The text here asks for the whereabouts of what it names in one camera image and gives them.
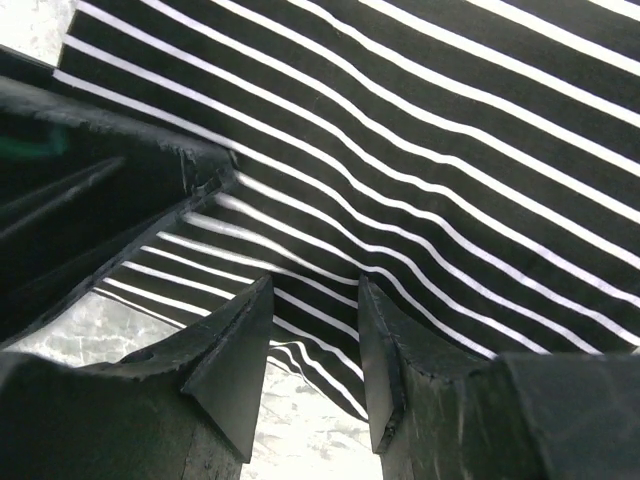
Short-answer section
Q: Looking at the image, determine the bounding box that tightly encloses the striped multicolour tank top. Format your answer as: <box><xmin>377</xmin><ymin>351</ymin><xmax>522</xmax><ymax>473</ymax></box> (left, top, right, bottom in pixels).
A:
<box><xmin>54</xmin><ymin>1</ymin><xmax>639</xmax><ymax>420</ymax></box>

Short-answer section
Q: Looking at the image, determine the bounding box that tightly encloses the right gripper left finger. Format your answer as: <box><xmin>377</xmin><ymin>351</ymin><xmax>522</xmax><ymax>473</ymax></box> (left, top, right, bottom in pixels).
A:
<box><xmin>1</xmin><ymin>276</ymin><xmax>274</xmax><ymax>479</ymax></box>

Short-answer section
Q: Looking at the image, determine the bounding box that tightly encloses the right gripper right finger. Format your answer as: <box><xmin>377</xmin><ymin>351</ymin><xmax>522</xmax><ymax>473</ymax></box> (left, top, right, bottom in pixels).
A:
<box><xmin>358</xmin><ymin>278</ymin><xmax>639</xmax><ymax>479</ymax></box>

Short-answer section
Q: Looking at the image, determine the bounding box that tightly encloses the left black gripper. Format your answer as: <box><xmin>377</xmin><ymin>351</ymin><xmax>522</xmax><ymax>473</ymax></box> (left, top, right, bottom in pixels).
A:
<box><xmin>1</xmin><ymin>48</ymin><xmax>235</xmax><ymax>345</ymax></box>

